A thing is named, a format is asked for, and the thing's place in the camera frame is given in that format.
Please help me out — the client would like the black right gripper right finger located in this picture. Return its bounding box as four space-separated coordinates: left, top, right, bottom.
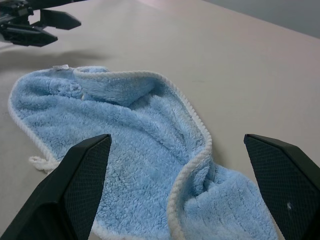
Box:
243 133 320 240

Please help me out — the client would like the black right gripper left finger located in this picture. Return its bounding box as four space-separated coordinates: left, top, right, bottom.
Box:
0 133 112 240

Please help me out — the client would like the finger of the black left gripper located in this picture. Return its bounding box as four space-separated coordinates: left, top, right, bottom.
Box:
0 23 59 49
39 9 82 31

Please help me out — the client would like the light blue fluffy towel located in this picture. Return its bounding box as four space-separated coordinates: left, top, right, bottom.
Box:
8 64 279 240

